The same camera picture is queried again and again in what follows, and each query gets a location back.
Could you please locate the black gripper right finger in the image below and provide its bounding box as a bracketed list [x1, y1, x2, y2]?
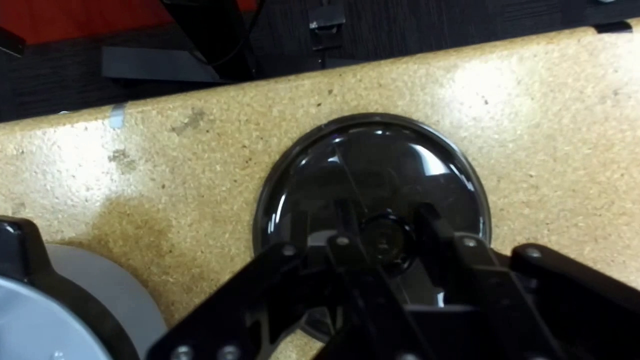
[397, 203, 640, 360]

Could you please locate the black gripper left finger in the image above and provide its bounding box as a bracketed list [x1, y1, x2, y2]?
[145, 208, 427, 360]

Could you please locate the black round pot lid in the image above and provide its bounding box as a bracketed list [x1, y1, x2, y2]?
[252, 111, 493, 342]

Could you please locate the blue tape strip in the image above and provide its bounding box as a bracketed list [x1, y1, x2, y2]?
[108, 102, 128, 132]

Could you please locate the orange sofa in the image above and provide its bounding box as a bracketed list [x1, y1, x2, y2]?
[0, 0, 262, 48]

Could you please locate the grey pot with black handles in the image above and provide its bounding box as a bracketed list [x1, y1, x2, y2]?
[0, 216, 168, 360]

